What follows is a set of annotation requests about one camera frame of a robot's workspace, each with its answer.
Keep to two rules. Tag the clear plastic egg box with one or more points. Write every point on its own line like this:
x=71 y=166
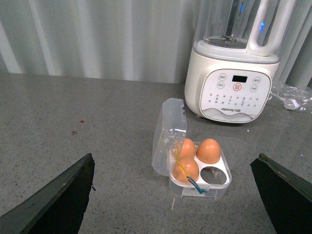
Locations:
x=171 y=131

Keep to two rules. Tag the brown egg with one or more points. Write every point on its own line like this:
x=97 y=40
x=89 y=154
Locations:
x=190 y=165
x=209 y=151
x=188 y=149

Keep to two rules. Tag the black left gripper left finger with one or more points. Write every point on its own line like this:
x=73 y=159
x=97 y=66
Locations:
x=58 y=207

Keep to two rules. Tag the blue rubber band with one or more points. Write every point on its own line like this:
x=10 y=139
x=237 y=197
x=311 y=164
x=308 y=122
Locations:
x=192 y=181

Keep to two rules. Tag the yellow rubber band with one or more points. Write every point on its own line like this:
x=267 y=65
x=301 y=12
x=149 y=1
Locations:
x=177 y=154

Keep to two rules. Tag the brown egg back right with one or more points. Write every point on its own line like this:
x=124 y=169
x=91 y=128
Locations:
x=209 y=151

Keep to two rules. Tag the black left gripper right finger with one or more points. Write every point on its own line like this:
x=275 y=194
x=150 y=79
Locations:
x=287 y=197

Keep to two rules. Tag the brown egg front left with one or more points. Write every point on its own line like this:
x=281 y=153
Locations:
x=190 y=165

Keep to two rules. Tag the white Joyoung blender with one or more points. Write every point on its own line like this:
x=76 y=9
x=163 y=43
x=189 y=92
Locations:
x=233 y=58

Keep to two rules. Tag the clear plastic bag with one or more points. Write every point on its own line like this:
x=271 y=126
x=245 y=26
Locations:
x=291 y=98

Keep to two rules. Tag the brown egg back left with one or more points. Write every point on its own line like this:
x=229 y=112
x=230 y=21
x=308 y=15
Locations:
x=188 y=149

